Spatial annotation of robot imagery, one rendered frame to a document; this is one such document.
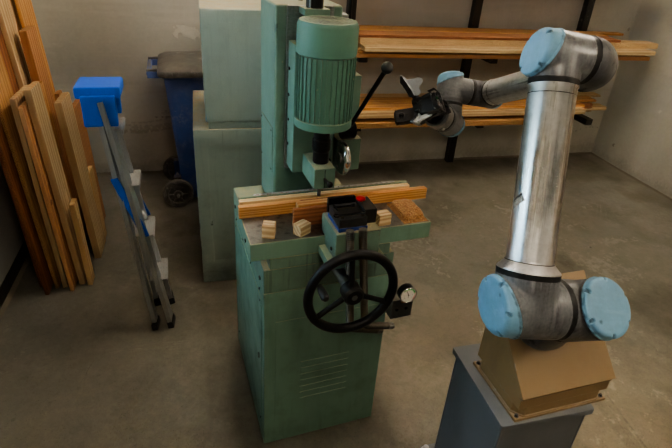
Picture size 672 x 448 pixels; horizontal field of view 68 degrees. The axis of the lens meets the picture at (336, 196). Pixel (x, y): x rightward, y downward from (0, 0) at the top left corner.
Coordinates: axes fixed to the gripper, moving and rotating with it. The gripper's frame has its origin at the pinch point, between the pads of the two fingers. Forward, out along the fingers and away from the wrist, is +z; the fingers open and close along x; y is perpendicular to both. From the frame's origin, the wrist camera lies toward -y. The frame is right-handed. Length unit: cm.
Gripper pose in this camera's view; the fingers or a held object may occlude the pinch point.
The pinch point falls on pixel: (403, 99)
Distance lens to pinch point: 152.8
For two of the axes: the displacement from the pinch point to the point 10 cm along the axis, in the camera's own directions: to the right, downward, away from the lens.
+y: 8.2, -3.1, -4.8
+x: 2.0, 9.4, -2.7
